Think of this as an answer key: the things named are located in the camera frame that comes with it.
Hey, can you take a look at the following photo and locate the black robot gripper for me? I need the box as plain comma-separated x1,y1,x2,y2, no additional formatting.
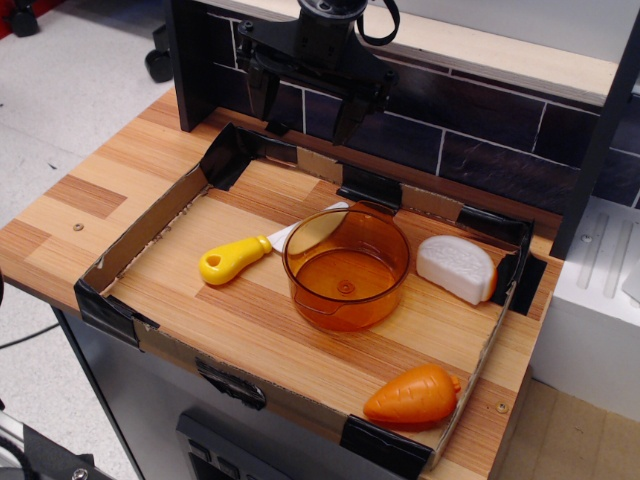
237,1,399,146

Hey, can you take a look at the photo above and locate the orange plastic toy carrot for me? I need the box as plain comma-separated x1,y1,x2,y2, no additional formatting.
363,364,461,425

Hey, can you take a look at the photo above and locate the cardboard fence with black tape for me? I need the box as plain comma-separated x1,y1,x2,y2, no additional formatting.
72,120,545,479

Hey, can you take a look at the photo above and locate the transparent orange plastic pot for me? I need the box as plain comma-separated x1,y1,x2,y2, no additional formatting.
282,201,411,332

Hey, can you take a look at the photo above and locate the black caster wheel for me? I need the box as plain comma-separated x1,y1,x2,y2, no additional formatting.
144,25,173,83

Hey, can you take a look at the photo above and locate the dark tile backsplash panel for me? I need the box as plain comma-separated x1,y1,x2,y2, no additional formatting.
164,0,640,260

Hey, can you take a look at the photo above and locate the white toy cheese wedge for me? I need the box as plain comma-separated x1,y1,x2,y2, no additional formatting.
416,235,498,305

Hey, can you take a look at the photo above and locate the black control box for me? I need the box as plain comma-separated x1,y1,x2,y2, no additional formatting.
175,411,321,480

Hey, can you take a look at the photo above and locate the white aluminium block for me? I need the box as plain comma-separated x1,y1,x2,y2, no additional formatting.
531,197,639,420

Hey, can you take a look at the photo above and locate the black cable loop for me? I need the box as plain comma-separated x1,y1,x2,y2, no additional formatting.
353,0,401,47

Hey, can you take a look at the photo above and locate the yellow handled toy knife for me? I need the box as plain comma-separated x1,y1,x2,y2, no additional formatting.
198,202,349,286

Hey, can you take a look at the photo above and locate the black floor cable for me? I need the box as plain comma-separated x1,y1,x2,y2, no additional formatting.
0,322,61,350

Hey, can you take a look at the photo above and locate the black bracket with screw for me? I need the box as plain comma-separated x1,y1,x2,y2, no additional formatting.
1,427,109,479

